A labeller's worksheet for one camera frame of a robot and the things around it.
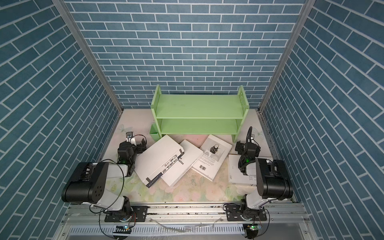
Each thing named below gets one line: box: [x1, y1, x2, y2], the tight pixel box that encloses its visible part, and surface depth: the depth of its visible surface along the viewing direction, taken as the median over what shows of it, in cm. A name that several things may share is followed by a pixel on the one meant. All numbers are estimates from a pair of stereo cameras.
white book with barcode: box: [191, 134, 233, 182], surface depth 91 cm
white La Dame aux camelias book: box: [161, 139, 204, 187], surface depth 86 cm
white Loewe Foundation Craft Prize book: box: [228, 154, 257, 186], surface depth 84 cm
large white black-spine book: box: [134, 134, 185, 188], surface depth 82 cm
